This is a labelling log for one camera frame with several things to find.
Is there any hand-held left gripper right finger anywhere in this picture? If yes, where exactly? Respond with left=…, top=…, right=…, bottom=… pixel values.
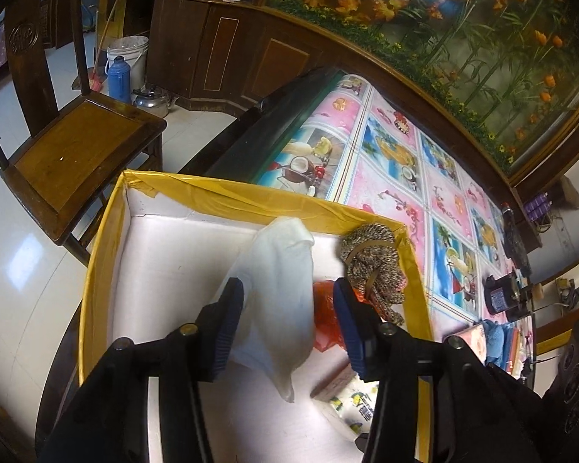
left=332, top=279, right=560, bottom=463

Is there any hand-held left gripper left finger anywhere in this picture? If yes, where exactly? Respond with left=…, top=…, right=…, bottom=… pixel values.
left=39, top=277, right=246, bottom=463

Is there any red plastic bag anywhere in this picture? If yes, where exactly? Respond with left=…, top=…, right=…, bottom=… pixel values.
left=313, top=280, right=350, bottom=353

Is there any white cloth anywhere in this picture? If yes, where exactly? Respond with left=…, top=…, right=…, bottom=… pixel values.
left=229, top=216, right=317, bottom=403

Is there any yellow cardboard box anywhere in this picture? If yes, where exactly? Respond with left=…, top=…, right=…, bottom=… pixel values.
left=77, top=169, right=435, bottom=463

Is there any cartoon print tissue packet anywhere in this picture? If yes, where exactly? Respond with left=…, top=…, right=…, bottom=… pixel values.
left=311, top=362, right=382, bottom=442

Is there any blue towel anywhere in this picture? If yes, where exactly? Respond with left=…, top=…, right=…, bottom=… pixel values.
left=482, top=321, right=519, bottom=367

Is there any black motor with blue label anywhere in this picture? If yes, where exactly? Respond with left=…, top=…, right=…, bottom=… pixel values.
left=485, top=274, right=515, bottom=316

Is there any fruit print tablecloth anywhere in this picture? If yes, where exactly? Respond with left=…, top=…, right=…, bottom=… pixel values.
left=256, top=73, right=536, bottom=382

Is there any wooden chair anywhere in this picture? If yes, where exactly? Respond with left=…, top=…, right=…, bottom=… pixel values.
left=0, top=0, right=169, bottom=266

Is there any metal kettle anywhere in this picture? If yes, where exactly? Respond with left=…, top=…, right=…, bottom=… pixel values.
left=132, top=86, right=172, bottom=119

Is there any blue thermos flask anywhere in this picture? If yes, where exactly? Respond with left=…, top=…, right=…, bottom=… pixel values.
left=105, top=55, right=133, bottom=104

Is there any pink broom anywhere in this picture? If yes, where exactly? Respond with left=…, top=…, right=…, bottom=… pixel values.
left=88, top=0, right=121, bottom=92

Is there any white plastic bucket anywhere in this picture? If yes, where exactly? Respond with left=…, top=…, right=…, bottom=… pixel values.
left=105, top=36, right=149, bottom=92

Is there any aquarium with artificial plants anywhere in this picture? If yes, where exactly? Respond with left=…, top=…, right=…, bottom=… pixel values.
left=265, top=0, right=579, bottom=179

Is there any brown twisted rope bundle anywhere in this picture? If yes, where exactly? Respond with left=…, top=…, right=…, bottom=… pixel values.
left=340, top=222, right=408, bottom=326

